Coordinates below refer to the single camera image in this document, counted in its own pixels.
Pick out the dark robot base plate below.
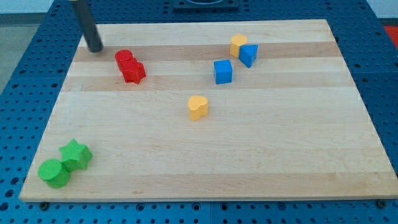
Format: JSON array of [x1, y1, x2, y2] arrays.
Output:
[[172, 0, 239, 11]]

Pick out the red cylinder block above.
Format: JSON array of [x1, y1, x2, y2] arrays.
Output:
[[114, 49, 137, 72]]

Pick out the blue cube block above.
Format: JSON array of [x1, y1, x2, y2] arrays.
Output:
[[213, 60, 233, 85]]

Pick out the red star block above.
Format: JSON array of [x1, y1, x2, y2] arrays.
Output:
[[121, 62, 146, 84]]

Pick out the yellow hexagon block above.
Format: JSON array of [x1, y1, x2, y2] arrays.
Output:
[[229, 34, 248, 58]]

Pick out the yellow heart block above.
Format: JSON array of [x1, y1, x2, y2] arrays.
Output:
[[188, 95, 208, 121]]

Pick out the green cylinder block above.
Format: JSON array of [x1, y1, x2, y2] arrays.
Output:
[[38, 159, 70, 189]]

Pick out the green star block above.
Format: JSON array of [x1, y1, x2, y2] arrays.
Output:
[[59, 139, 93, 172]]

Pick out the light wooden board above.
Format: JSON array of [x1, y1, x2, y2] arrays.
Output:
[[20, 19, 397, 202]]

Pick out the blue triangular prism block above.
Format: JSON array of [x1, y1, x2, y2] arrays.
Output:
[[239, 45, 259, 68]]

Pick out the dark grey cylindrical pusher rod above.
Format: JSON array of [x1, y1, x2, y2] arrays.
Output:
[[69, 0, 103, 53]]

